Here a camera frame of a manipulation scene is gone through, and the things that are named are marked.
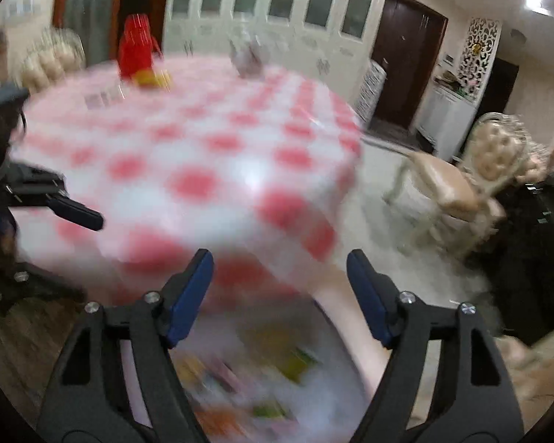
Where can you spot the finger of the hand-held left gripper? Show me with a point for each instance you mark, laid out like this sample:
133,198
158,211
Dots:
23,284
81,216

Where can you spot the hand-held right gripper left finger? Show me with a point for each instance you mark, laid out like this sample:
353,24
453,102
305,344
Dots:
191,295

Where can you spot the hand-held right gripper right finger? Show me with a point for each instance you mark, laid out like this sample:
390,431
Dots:
369,295

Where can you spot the white plastic basket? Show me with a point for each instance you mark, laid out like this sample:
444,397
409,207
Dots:
339,369

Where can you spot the pile of colourful snack packets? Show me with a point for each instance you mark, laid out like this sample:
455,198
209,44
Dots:
240,378

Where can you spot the beige tufted chair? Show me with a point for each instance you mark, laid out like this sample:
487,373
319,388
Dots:
51,62

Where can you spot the round table red checked cloth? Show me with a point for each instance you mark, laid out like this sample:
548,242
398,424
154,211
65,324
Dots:
189,147

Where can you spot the beige upholstered chair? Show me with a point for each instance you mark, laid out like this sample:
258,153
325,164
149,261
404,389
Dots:
443,184

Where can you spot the yellow snack packet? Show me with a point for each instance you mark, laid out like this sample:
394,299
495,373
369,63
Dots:
152,78

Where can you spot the black piano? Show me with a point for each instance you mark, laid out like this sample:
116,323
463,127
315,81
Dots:
535,263

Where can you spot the white low cabinet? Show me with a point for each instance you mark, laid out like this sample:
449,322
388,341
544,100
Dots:
443,120

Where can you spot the small white lattice screen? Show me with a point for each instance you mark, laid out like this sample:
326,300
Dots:
370,90

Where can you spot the small clear glass object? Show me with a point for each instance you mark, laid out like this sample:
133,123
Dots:
245,57

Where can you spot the dark wooden door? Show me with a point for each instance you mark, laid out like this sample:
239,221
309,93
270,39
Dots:
404,55

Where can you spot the tall white lattice panel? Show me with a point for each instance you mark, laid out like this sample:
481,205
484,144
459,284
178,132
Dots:
479,55

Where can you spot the white glass-door cabinet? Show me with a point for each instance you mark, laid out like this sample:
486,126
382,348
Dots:
277,4

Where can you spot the round ceiling light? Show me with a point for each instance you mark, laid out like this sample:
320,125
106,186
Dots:
539,0

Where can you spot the white wall switches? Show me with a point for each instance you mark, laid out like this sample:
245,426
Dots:
22,7

